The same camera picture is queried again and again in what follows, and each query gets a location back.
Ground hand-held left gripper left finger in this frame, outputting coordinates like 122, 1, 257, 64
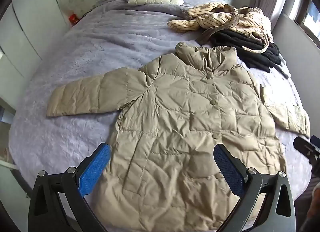
28, 143, 112, 232

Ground beige puffer coat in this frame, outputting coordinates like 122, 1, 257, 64
46, 42, 310, 232

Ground window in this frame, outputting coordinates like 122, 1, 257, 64
290, 0, 320, 40

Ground white wardrobe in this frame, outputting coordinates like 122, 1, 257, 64
0, 0, 73, 112

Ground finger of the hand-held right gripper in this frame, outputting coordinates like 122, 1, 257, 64
293, 136, 320, 165

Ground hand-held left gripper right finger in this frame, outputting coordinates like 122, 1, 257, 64
213, 143, 297, 232

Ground cream striped robe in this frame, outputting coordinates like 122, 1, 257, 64
167, 2, 274, 55

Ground lavender embossed blanket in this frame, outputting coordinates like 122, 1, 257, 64
7, 0, 308, 232

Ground black folded clothes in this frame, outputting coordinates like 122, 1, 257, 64
210, 30, 282, 74

